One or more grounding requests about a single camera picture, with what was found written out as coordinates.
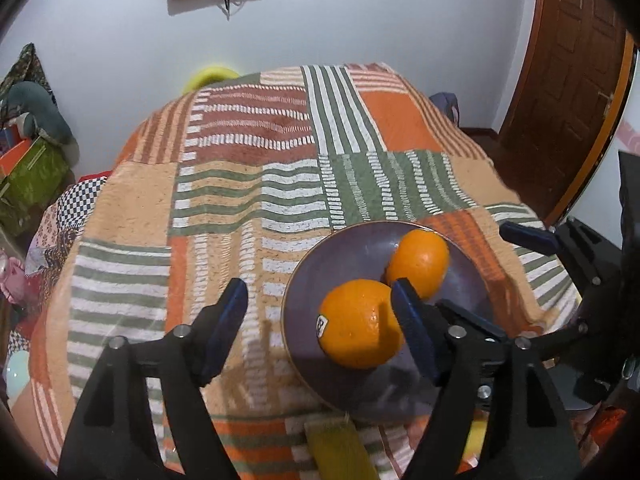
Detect yellow green banana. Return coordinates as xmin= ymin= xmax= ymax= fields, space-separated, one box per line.
xmin=304 ymin=415 xmax=378 ymax=480

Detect dark purple round plate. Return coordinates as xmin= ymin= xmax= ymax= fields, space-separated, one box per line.
xmin=280 ymin=220 xmax=497 ymax=425

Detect large plain orange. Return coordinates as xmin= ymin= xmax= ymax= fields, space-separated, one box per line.
xmin=385 ymin=229 xmax=450 ymax=299

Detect large orange with sticker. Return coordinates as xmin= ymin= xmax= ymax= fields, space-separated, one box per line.
xmin=316 ymin=280 xmax=405 ymax=370

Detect blue backpack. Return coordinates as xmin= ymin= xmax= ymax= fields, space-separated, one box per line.
xmin=430 ymin=92 xmax=460 ymax=126

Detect brown wooden door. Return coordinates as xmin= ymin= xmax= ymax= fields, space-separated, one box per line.
xmin=499 ymin=0 xmax=634 ymax=224

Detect pink toy figure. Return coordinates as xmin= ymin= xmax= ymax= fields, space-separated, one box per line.
xmin=0 ymin=252 xmax=29 ymax=306

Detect checkered patchwork quilt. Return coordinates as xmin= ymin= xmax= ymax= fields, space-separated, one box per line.
xmin=25 ymin=171 xmax=111 ymax=308

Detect striped patchwork bedspread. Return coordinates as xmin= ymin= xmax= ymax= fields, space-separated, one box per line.
xmin=16 ymin=64 xmax=579 ymax=479

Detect green storage box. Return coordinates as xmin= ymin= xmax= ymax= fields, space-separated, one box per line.
xmin=1 ymin=139 xmax=70 ymax=236

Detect grey plush toy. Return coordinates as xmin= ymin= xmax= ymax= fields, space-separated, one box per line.
xmin=2 ymin=81 xmax=74 ymax=146

